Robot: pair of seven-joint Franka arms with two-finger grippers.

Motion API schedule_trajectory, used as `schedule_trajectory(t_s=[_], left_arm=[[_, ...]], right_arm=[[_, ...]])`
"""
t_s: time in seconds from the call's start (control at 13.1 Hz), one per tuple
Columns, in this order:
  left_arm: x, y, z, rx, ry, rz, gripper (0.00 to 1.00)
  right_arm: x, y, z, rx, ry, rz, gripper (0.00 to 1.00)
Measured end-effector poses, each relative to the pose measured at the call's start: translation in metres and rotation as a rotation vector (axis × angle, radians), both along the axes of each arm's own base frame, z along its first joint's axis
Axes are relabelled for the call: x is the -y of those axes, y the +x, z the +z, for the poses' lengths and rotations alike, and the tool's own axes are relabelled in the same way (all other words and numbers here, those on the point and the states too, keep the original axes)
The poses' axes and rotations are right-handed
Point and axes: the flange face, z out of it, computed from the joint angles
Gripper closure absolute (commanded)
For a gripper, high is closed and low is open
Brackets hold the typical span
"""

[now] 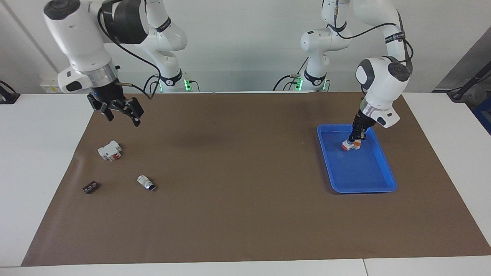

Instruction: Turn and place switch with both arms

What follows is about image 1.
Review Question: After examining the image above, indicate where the blue plastic tray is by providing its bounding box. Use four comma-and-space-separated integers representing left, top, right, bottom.
316, 123, 397, 194

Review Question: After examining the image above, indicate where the white circuit breaker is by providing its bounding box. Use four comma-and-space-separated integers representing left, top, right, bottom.
97, 140, 122, 162

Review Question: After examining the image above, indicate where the white power strip box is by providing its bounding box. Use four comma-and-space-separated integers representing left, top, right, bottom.
40, 74, 83, 94

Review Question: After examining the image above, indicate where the black clamp base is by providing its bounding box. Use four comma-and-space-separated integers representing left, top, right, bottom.
0, 80, 20, 105

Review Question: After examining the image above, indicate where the blue crate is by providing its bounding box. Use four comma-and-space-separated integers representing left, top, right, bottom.
473, 96, 491, 135

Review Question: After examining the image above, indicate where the brown table mat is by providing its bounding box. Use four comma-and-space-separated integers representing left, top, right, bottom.
21, 91, 491, 267

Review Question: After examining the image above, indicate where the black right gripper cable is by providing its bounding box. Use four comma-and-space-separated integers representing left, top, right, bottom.
97, 0, 161, 100

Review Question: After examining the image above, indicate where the black right base cable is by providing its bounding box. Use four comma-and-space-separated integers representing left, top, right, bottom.
142, 74, 160, 94

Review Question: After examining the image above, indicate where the black base cable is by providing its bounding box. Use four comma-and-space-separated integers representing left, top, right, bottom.
273, 57, 309, 92
142, 74, 160, 94

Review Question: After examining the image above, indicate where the orange white switch black knob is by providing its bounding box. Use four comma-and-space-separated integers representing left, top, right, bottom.
137, 175, 157, 191

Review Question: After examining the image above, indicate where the black left base cable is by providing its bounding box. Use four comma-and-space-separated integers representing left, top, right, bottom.
273, 57, 309, 92

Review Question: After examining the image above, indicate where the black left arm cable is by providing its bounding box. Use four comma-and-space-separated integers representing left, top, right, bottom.
333, 0, 415, 73

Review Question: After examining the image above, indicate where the black stand with cable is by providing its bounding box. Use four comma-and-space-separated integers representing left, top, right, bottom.
447, 61, 491, 102

